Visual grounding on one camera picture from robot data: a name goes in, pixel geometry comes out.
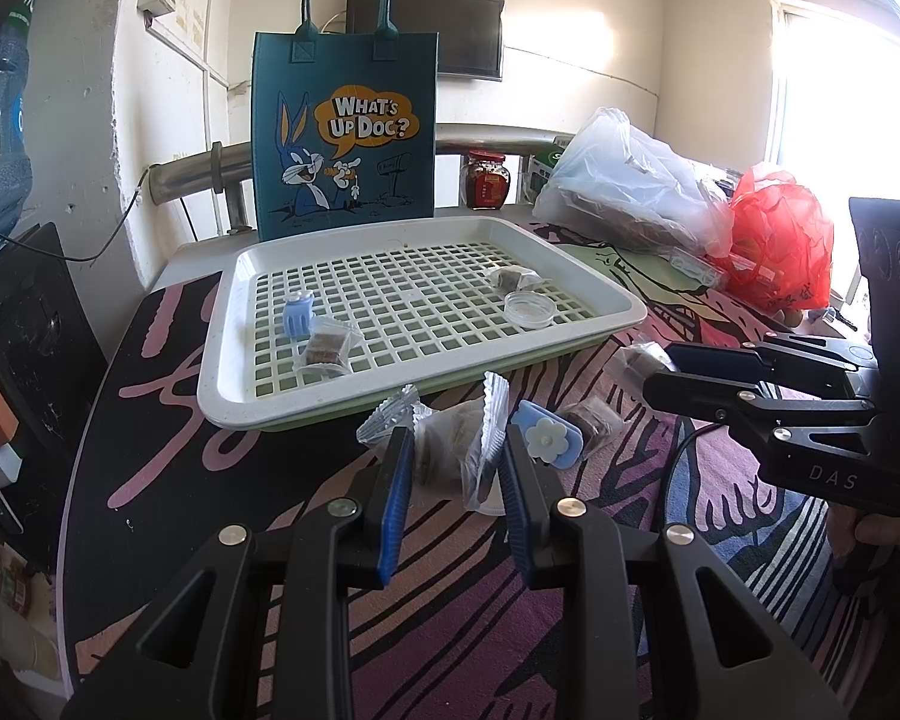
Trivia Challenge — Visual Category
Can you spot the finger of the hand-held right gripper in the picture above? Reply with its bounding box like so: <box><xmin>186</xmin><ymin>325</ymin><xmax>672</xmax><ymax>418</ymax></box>
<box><xmin>666</xmin><ymin>336</ymin><xmax>882</xmax><ymax>391</ymax></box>
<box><xmin>641</xmin><ymin>369</ymin><xmax>878</xmax><ymax>458</ymax></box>

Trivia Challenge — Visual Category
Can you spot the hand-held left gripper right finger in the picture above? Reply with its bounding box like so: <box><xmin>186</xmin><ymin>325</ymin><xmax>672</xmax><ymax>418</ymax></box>
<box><xmin>495</xmin><ymin>433</ymin><xmax>848</xmax><ymax>720</ymax></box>

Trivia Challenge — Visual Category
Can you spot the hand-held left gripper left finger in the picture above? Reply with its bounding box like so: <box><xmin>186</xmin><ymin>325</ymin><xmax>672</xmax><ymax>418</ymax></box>
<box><xmin>60</xmin><ymin>426</ymin><xmax>417</xmax><ymax>720</ymax></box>

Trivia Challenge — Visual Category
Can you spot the clear round dish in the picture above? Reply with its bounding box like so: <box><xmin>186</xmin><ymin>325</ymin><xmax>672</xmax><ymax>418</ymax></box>
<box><xmin>461</xmin><ymin>465</ymin><xmax>518</xmax><ymax>517</ymax></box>
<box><xmin>504</xmin><ymin>292</ymin><xmax>556</xmax><ymax>329</ymax></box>

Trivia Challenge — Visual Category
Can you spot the blue flower hair clip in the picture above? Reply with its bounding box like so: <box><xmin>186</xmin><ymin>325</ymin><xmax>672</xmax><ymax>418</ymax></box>
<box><xmin>283</xmin><ymin>291</ymin><xmax>317</xmax><ymax>338</ymax></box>
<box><xmin>510</xmin><ymin>401</ymin><xmax>584</xmax><ymax>470</ymax></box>

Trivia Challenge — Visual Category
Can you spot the white perforated tray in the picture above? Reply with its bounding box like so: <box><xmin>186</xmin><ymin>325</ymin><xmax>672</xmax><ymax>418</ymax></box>
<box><xmin>196</xmin><ymin>214</ymin><xmax>650</xmax><ymax>432</ymax></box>

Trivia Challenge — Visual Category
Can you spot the person's right hand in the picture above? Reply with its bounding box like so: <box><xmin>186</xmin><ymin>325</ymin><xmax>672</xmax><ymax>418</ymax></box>
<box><xmin>827</xmin><ymin>499</ymin><xmax>900</xmax><ymax>563</ymax></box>

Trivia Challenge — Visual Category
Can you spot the green tray base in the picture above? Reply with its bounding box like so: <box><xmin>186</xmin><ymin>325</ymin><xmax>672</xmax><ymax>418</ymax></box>
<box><xmin>255</xmin><ymin>334</ymin><xmax>646</xmax><ymax>436</ymax></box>

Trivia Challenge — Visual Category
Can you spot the red plastic bag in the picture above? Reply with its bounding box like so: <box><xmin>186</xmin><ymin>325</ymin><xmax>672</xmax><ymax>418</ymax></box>
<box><xmin>709</xmin><ymin>161</ymin><xmax>835</xmax><ymax>312</ymax></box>

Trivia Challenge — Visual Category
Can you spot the clear plastic bag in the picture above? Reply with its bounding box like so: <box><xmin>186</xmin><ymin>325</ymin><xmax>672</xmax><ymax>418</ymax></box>
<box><xmin>531</xmin><ymin>106</ymin><xmax>736</xmax><ymax>260</ymax></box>

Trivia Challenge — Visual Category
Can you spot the green white carton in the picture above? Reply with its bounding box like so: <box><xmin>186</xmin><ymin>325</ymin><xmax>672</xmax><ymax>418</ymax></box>
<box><xmin>521</xmin><ymin>136</ymin><xmax>575</xmax><ymax>205</ymax></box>

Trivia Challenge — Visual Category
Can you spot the red sauce jar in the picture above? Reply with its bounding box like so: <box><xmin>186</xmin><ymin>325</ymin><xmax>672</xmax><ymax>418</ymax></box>
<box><xmin>461</xmin><ymin>150</ymin><xmax>512</xmax><ymax>211</ymax></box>

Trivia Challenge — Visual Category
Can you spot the blue cartoon rabbit tote bag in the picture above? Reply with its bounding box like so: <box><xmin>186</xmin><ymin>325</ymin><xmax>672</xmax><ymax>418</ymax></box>
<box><xmin>251</xmin><ymin>0</ymin><xmax>440</xmax><ymax>241</ymax></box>

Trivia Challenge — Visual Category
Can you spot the black orange water dispenser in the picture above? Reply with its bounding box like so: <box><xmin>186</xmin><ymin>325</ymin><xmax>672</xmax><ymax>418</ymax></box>
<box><xmin>0</xmin><ymin>221</ymin><xmax>110</xmax><ymax>533</ymax></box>

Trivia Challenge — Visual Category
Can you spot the small glass jar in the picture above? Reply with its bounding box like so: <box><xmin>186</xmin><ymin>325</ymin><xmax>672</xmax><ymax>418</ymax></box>
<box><xmin>0</xmin><ymin>529</ymin><xmax>31</xmax><ymax>616</ymax></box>

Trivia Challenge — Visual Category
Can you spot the clear plastic lid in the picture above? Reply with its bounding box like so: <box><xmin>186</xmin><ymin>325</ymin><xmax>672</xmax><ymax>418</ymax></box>
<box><xmin>0</xmin><ymin>592</ymin><xmax>61</xmax><ymax>680</ymax></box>

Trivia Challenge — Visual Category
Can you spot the stainless steel bed rail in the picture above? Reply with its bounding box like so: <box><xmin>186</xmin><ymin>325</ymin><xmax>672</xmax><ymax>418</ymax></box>
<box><xmin>150</xmin><ymin>122</ymin><xmax>578</xmax><ymax>237</ymax></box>

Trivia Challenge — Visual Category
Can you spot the thin black wire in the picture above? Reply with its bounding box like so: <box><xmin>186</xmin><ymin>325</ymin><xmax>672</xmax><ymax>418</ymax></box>
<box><xmin>0</xmin><ymin>165</ymin><xmax>151</xmax><ymax>263</ymax></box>

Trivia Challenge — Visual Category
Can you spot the black wall television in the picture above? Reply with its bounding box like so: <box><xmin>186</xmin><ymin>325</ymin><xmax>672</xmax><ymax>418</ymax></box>
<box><xmin>345</xmin><ymin>0</ymin><xmax>507</xmax><ymax>82</ymax></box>

